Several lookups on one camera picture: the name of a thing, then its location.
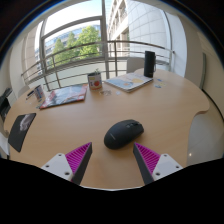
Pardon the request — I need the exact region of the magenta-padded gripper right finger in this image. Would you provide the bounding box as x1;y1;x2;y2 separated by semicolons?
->
132;142;184;186

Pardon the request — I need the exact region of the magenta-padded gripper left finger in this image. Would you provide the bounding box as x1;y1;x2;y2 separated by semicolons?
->
40;142;93;186

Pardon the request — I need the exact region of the white and blue booklet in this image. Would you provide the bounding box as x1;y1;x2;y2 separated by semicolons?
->
104;72;154;93

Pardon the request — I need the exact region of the black mouse pad, grey print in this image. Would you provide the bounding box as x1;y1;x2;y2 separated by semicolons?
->
7;112;37;153

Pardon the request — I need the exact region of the metal balcony railing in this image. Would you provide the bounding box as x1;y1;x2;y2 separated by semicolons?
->
20;40;176;93

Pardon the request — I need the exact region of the tall black speaker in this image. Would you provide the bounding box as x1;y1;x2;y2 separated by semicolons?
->
143;50;157;79

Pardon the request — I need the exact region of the red and black magazine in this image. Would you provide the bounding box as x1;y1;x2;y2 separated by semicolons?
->
38;83;89;110

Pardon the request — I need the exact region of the white chair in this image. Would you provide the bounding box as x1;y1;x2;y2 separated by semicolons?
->
126;57;146;74

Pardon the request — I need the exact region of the black computer mouse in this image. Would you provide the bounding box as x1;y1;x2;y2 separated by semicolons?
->
103;119;145;150

